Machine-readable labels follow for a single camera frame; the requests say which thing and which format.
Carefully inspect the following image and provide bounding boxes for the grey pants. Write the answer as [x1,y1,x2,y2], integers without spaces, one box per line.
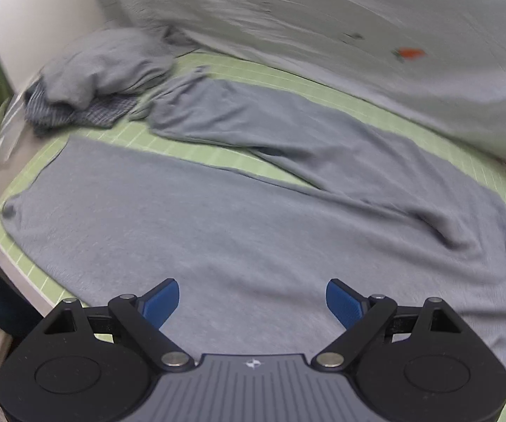
[0,68,506,374]

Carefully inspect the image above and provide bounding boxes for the dark checkered cloth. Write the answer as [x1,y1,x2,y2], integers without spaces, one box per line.
[23,80,143,138]

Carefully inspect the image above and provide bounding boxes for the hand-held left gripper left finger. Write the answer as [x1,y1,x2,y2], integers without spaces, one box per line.
[33,278,194,372]

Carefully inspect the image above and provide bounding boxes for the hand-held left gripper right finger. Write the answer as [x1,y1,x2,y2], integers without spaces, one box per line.
[312,278,474,372]

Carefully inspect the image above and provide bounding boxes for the pile of grey clothes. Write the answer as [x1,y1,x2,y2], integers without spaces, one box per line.
[41,27,178,110]

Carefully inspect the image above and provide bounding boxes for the green grid mat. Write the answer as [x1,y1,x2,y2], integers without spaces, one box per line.
[0,50,506,422]

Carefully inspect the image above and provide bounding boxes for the clear plastic bag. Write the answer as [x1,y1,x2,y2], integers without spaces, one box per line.
[0,93,33,168]

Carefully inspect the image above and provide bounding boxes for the light grey printed blanket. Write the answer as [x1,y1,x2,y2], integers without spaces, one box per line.
[89,0,506,170]

